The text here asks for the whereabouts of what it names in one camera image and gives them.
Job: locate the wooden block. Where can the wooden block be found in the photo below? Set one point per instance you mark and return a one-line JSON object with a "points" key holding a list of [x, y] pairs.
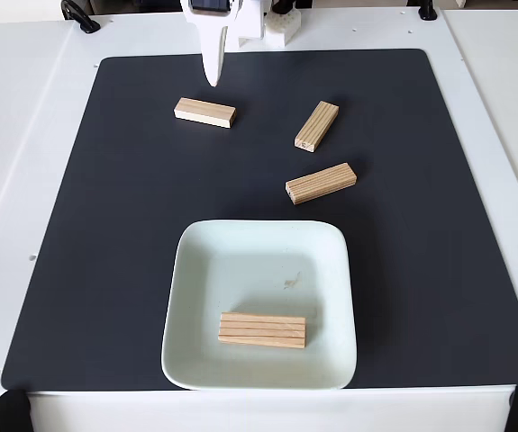
{"points": [[321, 183], [263, 330], [204, 112], [316, 127]]}

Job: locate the pale green square plate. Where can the pale green square plate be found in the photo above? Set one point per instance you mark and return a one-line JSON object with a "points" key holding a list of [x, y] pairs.
{"points": [[195, 279]]}

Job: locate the black table clamp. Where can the black table clamp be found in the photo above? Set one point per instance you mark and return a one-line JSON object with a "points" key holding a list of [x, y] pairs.
{"points": [[427, 11], [80, 15]]}

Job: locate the black rubber mat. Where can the black rubber mat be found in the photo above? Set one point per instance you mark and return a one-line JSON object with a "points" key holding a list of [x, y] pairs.
{"points": [[105, 225]]}

